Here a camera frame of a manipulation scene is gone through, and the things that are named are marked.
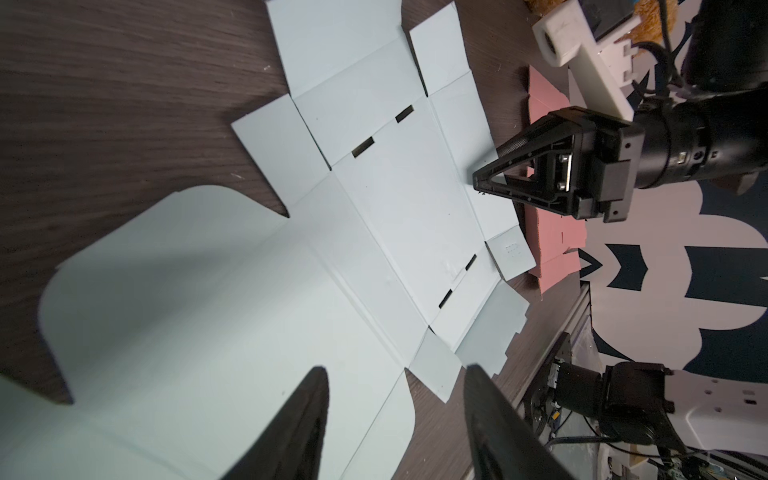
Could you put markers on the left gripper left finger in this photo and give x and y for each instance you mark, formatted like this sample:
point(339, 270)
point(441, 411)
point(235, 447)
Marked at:
point(291, 445)

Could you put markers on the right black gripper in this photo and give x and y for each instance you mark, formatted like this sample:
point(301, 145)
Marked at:
point(605, 155)

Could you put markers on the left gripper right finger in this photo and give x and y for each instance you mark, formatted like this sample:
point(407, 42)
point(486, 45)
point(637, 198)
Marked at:
point(502, 445)

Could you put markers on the light blue paper box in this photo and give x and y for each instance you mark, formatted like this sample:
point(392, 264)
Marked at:
point(182, 334)

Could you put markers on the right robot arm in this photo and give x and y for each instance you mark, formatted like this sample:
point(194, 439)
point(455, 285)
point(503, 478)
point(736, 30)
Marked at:
point(702, 123)

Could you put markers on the pink paper box blank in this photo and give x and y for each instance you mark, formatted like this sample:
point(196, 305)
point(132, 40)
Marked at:
point(554, 240)

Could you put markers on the brown teddy bear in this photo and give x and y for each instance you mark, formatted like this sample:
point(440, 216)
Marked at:
point(604, 16)

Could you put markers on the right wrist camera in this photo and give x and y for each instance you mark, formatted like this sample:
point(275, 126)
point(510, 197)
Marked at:
point(601, 68)

